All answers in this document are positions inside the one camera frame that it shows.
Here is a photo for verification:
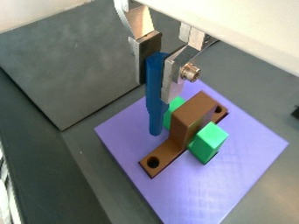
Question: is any blue hexagonal peg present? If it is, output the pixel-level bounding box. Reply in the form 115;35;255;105
146;52;169;137

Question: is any purple board block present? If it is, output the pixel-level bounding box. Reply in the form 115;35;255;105
95;81;287;224

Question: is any green block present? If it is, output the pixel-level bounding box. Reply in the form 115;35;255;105
163;96;230;165

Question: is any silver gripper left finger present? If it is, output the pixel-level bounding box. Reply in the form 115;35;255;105
114;0;163;84

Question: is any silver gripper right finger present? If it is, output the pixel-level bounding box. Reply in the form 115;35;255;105
161;24;219;104

